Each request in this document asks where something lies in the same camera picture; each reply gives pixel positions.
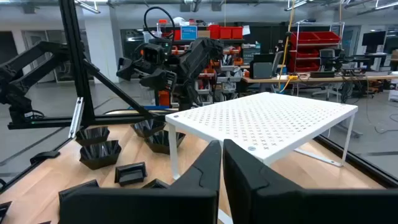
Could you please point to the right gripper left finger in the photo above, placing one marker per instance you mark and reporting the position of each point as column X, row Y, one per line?
column 140, row 205

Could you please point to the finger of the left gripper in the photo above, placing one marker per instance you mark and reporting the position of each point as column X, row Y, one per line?
column 160, row 81
column 127, row 69

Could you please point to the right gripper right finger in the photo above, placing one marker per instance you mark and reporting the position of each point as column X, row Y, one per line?
column 280, row 205

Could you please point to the black small square mini plate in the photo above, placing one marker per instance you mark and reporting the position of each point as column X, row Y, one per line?
column 155, row 184
column 4, row 211
column 79, row 185
column 130, row 175

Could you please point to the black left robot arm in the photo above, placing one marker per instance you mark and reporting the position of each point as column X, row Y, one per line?
column 202, row 53

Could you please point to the blue box white label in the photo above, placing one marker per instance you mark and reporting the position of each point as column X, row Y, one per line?
column 189, row 32

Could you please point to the red plastic storage bin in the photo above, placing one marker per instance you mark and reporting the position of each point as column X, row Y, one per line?
column 237, row 33
column 226, row 33
column 214, row 32

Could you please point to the white perforated metal shelf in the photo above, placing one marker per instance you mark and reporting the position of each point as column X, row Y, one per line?
column 264, row 124

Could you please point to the black computer case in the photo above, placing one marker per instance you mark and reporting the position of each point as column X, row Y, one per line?
column 262, row 70

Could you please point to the black plastic table clamp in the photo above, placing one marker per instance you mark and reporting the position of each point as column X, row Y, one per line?
column 45, row 157

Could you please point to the large red plastic bin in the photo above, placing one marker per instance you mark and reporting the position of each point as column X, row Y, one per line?
column 304, row 38
column 328, row 36
column 303, row 66

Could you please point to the long wooden workbench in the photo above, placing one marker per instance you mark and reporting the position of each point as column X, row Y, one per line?
column 326, row 79

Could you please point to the black computer monitor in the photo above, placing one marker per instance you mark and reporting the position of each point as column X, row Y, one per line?
column 373, row 40

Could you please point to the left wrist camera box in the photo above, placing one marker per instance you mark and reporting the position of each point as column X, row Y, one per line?
column 154, row 53

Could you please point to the silver metal bracket strip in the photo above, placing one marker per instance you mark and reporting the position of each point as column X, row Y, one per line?
column 76, row 118

